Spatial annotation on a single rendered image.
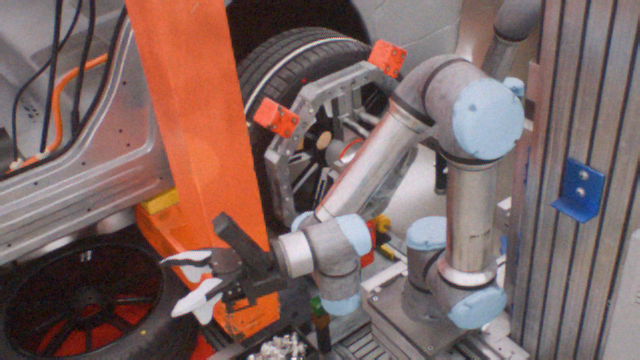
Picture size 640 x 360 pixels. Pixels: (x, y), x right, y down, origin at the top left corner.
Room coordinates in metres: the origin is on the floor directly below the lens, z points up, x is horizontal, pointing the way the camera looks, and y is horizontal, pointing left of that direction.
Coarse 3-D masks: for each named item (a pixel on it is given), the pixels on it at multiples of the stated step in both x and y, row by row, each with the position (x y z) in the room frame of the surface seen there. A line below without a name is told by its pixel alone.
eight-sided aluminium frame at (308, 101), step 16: (368, 64) 1.74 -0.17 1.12; (320, 80) 1.67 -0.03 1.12; (336, 80) 1.67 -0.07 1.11; (352, 80) 1.67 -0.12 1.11; (368, 80) 1.70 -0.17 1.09; (384, 80) 1.73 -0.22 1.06; (304, 96) 1.61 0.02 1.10; (320, 96) 1.60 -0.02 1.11; (336, 96) 1.63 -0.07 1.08; (304, 112) 1.57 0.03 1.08; (304, 128) 1.57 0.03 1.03; (272, 144) 1.57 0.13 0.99; (288, 144) 1.54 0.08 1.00; (416, 144) 1.80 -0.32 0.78; (272, 160) 1.52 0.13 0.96; (288, 160) 1.53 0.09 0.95; (400, 160) 1.82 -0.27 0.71; (272, 176) 1.55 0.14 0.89; (288, 176) 1.53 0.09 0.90; (400, 176) 1.77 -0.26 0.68; (272, 192) 1.55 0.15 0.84; (288, 192) 1.52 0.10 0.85; (288, 208) 1.52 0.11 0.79; (368, 208) 1.69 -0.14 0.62; (384, 208) 1.71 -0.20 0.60; (288, 224) 1.51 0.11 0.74
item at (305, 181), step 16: (368, 96) 1.83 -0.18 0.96; (384, 96) 1.85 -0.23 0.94; (320, 112) 1.74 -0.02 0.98; (368, 112) 1.96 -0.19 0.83; (320, 128) 1.73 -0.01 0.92; (368, 128) 1.84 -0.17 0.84; (304, 144) 1.74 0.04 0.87; (304, 160) 1.68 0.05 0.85; (320, 160) 1.76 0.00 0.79; (304, 176) 1.68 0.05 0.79; (320, 176) 1.71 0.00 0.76; (304, 192) 1.83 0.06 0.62; (320, 192) 1.71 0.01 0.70; (304, 208) 1.70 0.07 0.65
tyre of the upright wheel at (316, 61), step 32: (288, 32) 1.90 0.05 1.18; (320, 32) 1.90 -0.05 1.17; (256, 64) 1.77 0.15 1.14; (288, 64) 1.71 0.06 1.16; (320, 64) 1.71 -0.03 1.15; (352, 64) 1.77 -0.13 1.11; (256, 96) 1.66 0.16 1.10; (288, 96) 1.64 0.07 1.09; (256, 128) 1.59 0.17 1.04; (256, 160) 1.57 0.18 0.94
